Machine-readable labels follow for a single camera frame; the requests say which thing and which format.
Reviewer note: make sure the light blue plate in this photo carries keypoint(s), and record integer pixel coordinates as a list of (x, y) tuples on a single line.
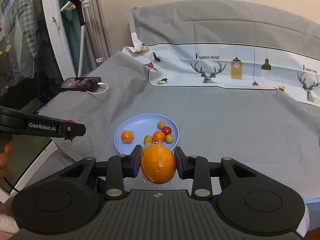
[(140, 126)]

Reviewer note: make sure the red cherry tomato on plate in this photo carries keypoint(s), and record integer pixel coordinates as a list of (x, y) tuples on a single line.
[(166, 130)]

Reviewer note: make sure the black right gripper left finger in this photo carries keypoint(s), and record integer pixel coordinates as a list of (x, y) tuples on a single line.
[(72, 197)]

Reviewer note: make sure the wrapped orange at plate left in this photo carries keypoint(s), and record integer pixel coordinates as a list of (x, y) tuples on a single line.
[(127, 137)]

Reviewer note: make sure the hanging clothes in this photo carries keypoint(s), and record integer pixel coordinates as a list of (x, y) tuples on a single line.
[(19, 44)]

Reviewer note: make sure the orange kumquat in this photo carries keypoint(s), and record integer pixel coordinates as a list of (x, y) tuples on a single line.
[(158, 163)]

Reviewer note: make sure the grey printed table cloth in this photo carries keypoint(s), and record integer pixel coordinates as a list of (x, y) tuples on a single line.
[(239, 79)]

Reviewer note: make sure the black smartphone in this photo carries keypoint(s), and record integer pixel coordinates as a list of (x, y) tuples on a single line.
[(82, 84)]

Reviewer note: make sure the grey curtain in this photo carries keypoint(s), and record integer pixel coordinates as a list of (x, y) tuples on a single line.
[(96, 37)]

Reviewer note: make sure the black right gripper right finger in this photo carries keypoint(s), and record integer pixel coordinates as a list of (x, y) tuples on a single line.
[(243, 197)]

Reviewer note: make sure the yellow-green fruit plate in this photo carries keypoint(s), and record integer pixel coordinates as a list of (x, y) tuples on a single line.
[(160, 124), (148, 139)]

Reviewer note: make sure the yellow-green fruit plate top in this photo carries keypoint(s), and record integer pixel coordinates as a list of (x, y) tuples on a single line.
[(160, 124)]

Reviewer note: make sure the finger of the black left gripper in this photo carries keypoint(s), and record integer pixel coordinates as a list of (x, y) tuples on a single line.
[(51, 127)]

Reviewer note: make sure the yellow-green fruit plate middle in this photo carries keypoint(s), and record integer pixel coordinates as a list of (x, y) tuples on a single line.
[(148, 139)]

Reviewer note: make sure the white door frame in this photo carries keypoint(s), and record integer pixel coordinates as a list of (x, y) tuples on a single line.
[(58, 37)]

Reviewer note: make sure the person's left hand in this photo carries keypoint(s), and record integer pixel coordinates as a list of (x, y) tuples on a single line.
[(9, 148)]

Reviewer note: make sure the orange mandarin plate centre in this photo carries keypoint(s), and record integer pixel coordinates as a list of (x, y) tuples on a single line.
[(158, 136)]

